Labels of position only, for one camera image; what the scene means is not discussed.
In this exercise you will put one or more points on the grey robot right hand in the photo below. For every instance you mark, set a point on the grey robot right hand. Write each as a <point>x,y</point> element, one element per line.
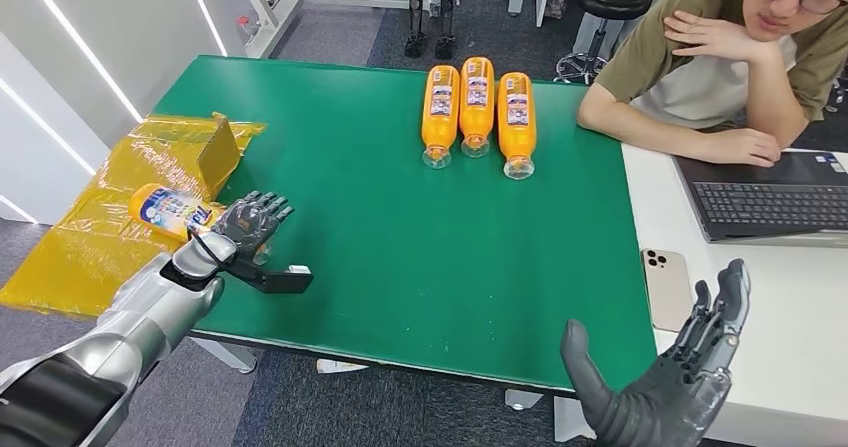
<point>662,411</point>

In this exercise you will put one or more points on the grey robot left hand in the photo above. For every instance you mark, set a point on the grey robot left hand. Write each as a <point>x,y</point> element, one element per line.
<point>248,222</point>

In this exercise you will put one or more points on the person's right hand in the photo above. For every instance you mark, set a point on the person's right hand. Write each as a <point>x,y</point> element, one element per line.
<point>742,147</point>

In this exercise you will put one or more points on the person's left hand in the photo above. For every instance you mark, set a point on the person's left hand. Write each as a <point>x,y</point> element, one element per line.
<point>715,36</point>

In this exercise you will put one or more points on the orange juice bottle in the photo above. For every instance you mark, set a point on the orange juice bottle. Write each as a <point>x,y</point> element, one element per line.
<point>517,136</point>
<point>169,211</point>
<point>440,122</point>
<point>477,113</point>

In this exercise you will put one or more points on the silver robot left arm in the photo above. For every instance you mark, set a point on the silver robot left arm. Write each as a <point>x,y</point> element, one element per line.
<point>132,325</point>

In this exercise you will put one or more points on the person's right forearm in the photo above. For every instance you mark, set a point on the person's right forearm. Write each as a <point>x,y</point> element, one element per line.
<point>632,126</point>

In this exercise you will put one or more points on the person's left forearm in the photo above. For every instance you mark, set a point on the person's left forearm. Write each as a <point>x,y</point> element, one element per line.
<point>778,96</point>

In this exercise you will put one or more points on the dark grey laptop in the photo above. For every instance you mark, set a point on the dark grey laptop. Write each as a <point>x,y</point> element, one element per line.
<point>768,205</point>

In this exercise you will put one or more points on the person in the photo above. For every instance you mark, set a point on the person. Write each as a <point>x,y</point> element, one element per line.
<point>669,83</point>

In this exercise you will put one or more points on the beige smartphone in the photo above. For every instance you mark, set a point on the beige smartphone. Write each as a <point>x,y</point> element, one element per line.
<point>666,292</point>

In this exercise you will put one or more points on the white table leg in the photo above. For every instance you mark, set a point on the white table leg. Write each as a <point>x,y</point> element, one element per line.
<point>228,354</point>

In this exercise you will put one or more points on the yellow plastic wrapped cardboard box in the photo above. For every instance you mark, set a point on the yellow plastic wrapped cardboard box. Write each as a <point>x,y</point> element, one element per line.
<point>79,265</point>

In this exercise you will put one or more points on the black robot leg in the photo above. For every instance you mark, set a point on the black robot leg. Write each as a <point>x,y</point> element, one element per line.
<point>446,13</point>
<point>416,13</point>

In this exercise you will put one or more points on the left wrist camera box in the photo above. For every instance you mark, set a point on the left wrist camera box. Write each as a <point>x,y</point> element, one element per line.
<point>278,282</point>

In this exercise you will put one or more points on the white metal stand frame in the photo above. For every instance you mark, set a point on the white metal stand frame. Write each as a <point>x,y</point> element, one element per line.
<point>285,12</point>

